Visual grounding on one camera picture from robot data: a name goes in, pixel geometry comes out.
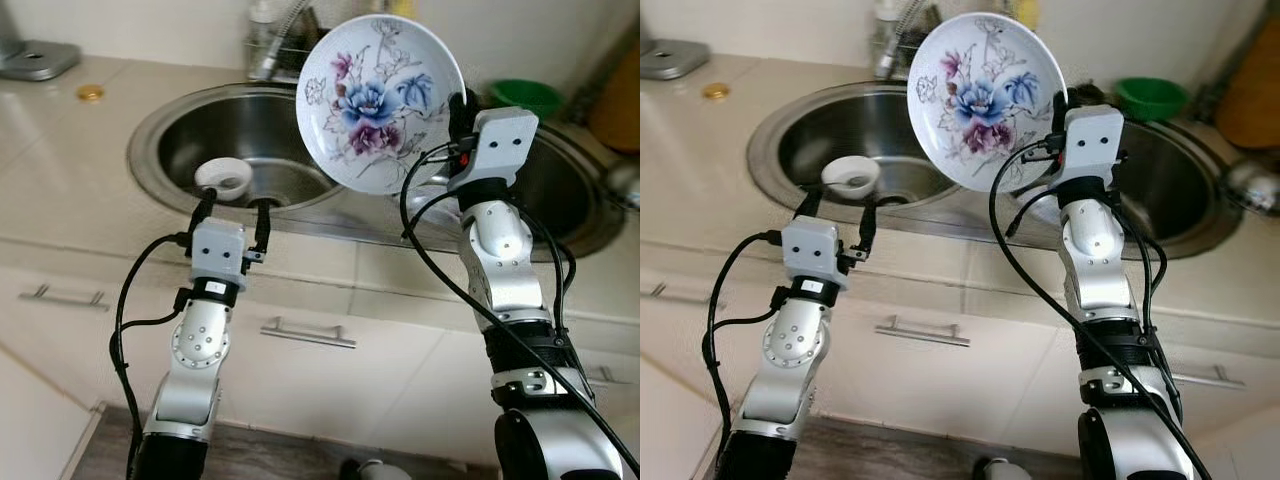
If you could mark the stainless steel double sink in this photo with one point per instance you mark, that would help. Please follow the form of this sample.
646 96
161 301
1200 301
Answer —
240 130
850 125

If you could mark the large white floral plate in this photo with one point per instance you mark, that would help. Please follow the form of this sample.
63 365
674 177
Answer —
370 110
985 105

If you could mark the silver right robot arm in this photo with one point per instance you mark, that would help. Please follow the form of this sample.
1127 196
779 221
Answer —
1095 270
505 270

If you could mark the green plastic bowl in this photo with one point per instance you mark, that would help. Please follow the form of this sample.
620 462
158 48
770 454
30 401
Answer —
1150 97
525 95

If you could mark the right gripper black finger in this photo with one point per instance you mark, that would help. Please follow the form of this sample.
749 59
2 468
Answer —
461 120
1063 113

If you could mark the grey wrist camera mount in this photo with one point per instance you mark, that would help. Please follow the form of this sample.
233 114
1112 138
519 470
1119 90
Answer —
1092 145
218 252
815 252
500 145

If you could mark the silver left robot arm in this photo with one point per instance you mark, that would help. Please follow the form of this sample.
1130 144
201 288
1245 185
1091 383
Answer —
795 345
197 345

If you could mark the beige kitchen base cabinet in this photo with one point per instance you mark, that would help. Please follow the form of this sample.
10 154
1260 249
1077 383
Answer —
1000 400
400 400

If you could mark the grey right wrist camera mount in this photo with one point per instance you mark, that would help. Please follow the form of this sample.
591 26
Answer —
500 145
1092 145

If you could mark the grey robot right foot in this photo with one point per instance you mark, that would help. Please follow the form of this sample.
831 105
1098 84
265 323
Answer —
375 470
1008 470

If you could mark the small round brass cap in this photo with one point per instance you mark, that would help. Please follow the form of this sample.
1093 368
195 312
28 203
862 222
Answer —
716 91
90 93

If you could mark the round wooden cutting board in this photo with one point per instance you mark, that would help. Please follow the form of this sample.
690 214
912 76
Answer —
620 105
1255 100

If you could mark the silver metal strainer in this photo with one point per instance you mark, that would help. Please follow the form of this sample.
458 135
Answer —
625 185
1255 188

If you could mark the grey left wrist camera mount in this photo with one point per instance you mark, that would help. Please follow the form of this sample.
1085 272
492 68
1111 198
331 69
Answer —
218 252
815 252

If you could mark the chrome sink faucet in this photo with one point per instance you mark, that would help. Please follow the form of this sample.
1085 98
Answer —
270 55
890 55

